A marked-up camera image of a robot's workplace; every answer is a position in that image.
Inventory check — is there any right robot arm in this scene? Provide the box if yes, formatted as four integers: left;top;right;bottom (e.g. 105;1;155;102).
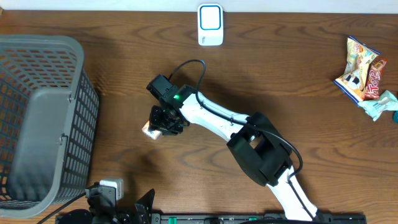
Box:
147;84;318;221

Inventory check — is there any grey plastic shopping basket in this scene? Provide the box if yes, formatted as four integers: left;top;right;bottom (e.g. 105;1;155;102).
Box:
1;35;99;218

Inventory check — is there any white barcode scanner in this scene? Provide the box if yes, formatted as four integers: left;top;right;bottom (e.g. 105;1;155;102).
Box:
197;3;224;46

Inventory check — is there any orange white snack packet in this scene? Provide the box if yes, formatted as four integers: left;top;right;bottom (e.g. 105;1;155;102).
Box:
142;121;162;140

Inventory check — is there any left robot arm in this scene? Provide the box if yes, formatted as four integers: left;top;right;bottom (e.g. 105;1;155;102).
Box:
55;185;155;224

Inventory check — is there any red chocolate bar wrapper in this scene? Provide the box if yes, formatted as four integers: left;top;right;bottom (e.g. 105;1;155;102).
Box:
364;57;387;100

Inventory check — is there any yellow white wipes packet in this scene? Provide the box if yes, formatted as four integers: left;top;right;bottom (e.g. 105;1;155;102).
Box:
333;35;381;105

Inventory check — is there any mint green wipes pack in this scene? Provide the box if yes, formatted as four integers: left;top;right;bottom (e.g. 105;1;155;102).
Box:
358;90;397;121

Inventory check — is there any blue Listerine mouthwash bottle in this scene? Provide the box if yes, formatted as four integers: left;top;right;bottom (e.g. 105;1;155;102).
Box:
393;111;398;123

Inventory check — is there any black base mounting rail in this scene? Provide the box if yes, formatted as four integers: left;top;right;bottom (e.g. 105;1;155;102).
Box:
55;212;367;224

